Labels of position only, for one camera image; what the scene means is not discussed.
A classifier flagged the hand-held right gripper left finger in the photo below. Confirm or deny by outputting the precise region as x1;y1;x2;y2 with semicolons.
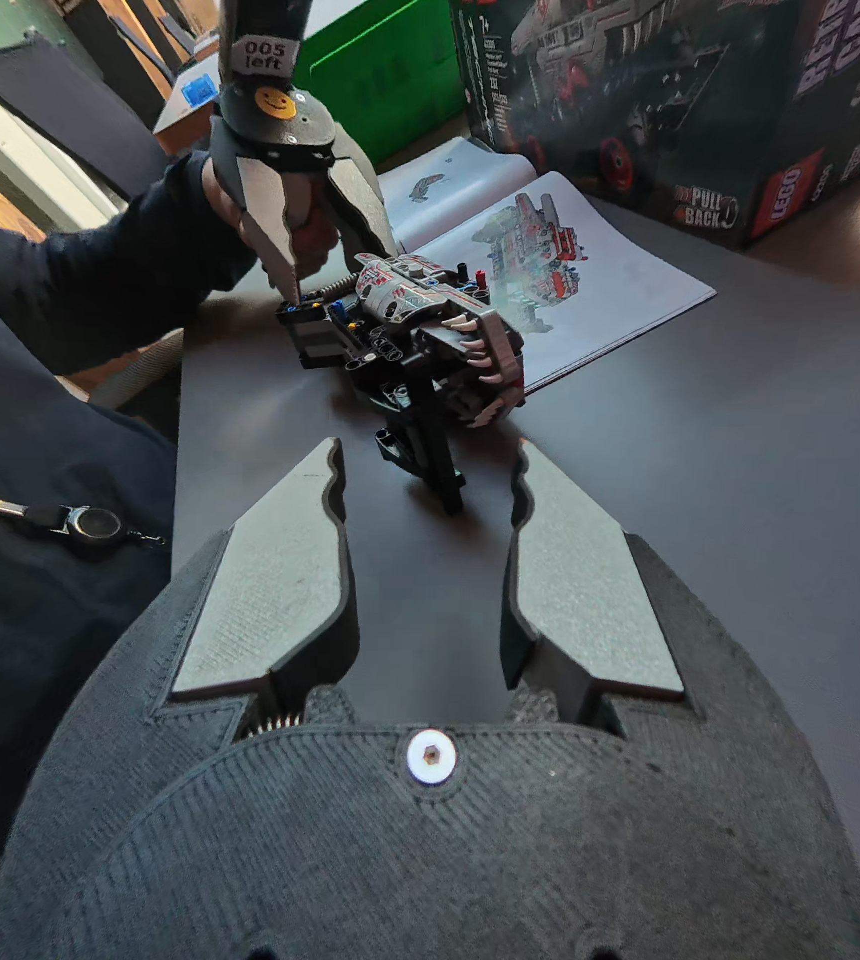
171;437;362;704

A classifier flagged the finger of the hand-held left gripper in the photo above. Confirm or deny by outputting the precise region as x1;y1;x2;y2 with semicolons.
211;137;303;301
327;126;402;261

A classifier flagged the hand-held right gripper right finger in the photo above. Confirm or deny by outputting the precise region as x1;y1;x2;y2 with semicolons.
499;438;687;723

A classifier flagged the grey red lego truck model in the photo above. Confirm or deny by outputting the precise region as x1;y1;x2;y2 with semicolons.
276;253;527;519

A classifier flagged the person's left forearm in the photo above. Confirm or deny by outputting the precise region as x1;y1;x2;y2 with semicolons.
0;150;258;376

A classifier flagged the lego instruction booklet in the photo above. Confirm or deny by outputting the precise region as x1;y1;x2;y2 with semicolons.
377;135;717;395

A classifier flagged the dark lego set box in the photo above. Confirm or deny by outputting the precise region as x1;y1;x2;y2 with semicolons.
448;0;860;252

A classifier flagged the person's left hand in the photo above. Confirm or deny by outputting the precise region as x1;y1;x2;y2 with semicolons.
199;159;342;291

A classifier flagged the green plastic bin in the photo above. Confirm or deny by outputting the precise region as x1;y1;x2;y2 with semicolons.
291;0;468;166

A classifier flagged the black badge reel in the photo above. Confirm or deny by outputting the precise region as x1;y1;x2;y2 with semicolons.
0;498;168;558

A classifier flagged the person's navy clothed torso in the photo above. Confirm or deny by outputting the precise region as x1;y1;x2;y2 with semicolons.
0;202;179;826

